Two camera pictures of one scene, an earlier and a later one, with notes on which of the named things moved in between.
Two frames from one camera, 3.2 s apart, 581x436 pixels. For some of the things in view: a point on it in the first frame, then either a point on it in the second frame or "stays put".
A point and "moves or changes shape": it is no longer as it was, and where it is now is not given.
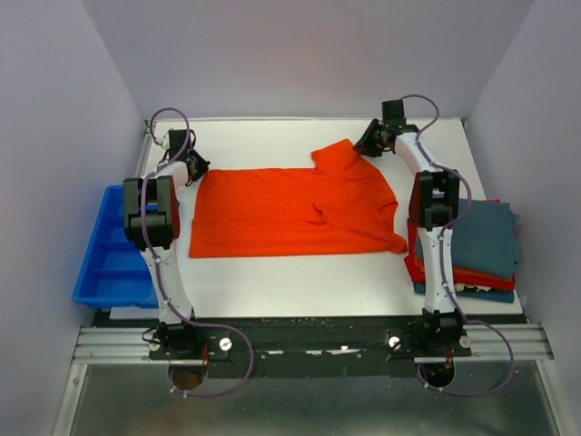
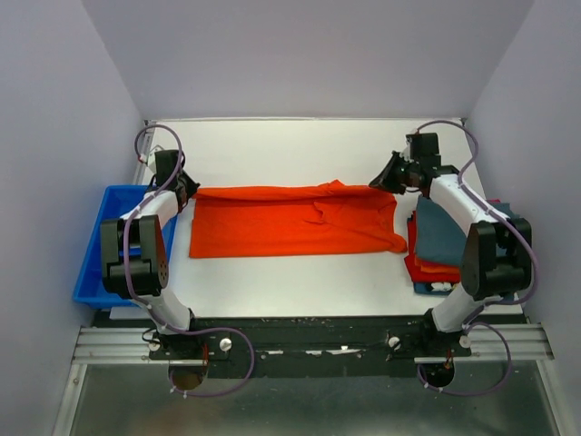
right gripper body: [371, 140] to [399, 173]
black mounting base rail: [306, 347] stays put
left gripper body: [200, 164] to [183, 180]
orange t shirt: [336, 208] moves or changes shape
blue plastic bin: [115, 273] stays put
